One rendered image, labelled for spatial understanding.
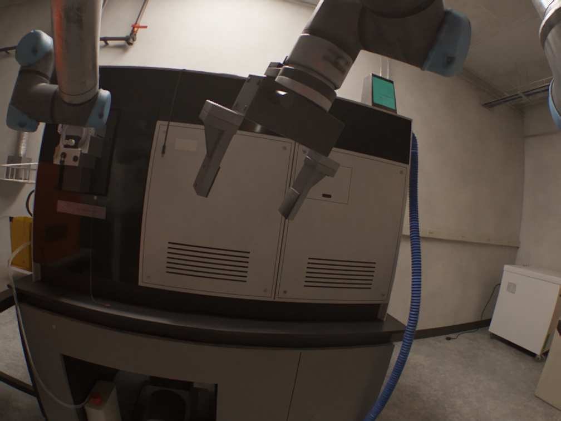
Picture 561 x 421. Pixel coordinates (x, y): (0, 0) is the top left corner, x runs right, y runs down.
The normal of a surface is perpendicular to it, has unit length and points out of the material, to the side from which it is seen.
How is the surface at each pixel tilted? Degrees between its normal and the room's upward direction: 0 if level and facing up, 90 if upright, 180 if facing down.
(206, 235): 90
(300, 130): 113
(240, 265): 90
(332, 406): 90
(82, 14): 136
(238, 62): 90
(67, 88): 155
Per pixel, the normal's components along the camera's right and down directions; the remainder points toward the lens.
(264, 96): 0.45, 0.47
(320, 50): -0.14, 0.22
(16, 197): 0.19, 0.04
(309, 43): -0.51, -0.01
